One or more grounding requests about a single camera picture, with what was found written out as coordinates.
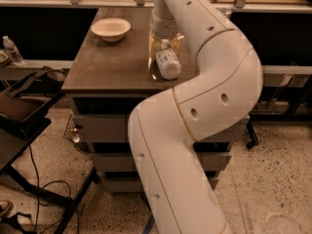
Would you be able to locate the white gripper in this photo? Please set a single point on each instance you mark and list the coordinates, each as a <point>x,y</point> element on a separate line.
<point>165,25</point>

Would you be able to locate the clear plastic water bottle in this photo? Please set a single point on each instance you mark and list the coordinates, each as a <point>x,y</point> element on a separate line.
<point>167,61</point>

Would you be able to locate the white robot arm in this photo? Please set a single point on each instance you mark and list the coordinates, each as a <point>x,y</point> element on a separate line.
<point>163,128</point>

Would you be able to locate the small background water bottle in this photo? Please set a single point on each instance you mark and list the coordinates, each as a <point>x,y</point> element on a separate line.
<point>13,51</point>

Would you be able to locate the white paper bowl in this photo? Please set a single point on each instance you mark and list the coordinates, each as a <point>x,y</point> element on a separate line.
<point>111,30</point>

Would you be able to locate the grey drawer cabinet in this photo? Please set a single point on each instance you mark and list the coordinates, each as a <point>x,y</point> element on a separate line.
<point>112,78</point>

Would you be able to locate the top grey drawer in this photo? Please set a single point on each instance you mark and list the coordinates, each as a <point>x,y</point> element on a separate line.
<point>113,128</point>

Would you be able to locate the black caster leg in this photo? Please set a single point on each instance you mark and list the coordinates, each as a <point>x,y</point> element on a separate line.
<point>254,141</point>

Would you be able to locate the black cart with bag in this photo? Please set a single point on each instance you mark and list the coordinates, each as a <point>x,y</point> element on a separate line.
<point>22,120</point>

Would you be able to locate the blue tape cross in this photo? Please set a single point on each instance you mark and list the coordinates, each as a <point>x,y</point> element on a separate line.
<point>150,222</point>

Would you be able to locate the wire mesh basket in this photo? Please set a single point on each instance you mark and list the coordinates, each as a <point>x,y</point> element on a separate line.
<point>71,134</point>

